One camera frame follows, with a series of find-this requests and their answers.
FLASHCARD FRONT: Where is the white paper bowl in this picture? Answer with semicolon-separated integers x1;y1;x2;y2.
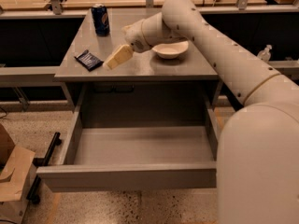
152;41;189;59

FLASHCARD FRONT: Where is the blue pepsi soda can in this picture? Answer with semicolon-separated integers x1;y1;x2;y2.
91;4;110;36

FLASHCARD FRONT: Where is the black metal stand bar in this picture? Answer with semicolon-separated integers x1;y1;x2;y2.
26;132;63;205

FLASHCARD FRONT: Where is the brown cardboard box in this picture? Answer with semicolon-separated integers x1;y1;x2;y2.
0;124;35;224

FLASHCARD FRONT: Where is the open grey top drawer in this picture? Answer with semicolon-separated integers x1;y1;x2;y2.
37;108;220;192

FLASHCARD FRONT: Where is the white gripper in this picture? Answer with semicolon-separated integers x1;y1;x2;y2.
103;19;152;69

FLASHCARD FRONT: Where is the clear sanitizer bottle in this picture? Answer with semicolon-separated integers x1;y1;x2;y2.
257;45;272;63

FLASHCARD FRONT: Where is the grey cabinet with top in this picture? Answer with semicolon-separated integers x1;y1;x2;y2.
54;7;224;128

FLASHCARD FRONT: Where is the grey metal rail frame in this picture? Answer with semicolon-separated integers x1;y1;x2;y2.
0;4;299;89

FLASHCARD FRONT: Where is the blue rxbar blueberry wrapper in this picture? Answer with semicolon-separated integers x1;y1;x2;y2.
75;49;104;72

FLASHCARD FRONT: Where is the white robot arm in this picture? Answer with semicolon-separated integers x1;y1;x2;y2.
105;0;299;224

